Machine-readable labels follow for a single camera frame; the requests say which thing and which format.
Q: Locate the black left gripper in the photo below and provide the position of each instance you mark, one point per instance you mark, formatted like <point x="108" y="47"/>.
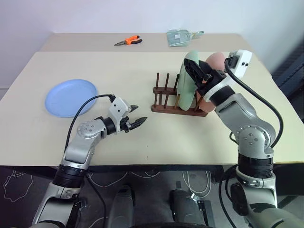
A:
<point x="126" y="124"/>

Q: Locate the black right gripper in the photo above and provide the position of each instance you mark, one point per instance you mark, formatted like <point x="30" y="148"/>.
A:
<point x="210" y="80"/>

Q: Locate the green plate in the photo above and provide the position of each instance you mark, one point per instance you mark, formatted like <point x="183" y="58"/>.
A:
<point x="186" y="92"/>

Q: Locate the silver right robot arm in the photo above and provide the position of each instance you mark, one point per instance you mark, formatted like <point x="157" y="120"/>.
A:
<point x="237" y="111"/>

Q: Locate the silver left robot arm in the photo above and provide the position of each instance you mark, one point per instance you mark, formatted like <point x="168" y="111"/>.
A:
<point x="78" y="152"/>

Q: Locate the wooden dish rack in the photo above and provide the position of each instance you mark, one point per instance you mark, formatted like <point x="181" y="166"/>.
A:
<point x="175" y="109"/>

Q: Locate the pink plate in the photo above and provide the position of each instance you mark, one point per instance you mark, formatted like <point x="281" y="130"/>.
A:
<point x="215" y="61"/>

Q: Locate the small green packet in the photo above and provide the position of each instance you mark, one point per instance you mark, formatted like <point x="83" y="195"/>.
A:
<point x="198" y="34"/>

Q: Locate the green item in plastic bag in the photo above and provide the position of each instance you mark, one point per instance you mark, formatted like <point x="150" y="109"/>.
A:
<point x="178" y="38"/>

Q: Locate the blue plate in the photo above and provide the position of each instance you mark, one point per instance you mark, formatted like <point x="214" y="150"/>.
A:
<point x="71" y="97"/>

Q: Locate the dark grey rounded shape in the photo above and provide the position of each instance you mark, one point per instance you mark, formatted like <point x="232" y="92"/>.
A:
<point x="185" y="206"/>
<point x="122" y="204"/>

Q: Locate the black office chair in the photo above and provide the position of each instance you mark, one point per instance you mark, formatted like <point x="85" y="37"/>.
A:
<point x="291" y="71"/>

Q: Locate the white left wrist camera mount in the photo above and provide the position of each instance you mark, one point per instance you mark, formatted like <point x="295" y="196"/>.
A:
<point x="118" y="107"/>

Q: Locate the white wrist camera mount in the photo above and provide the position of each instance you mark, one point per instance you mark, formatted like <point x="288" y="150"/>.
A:
<point x="118" y="107"/>
<point x="242" y="61"/>

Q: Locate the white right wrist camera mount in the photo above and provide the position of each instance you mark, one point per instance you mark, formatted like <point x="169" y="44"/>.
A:
<point x="242" y="61"/>

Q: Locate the black table frame bar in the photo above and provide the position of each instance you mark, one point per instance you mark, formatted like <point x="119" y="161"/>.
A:
<point x="142" y="169"/>

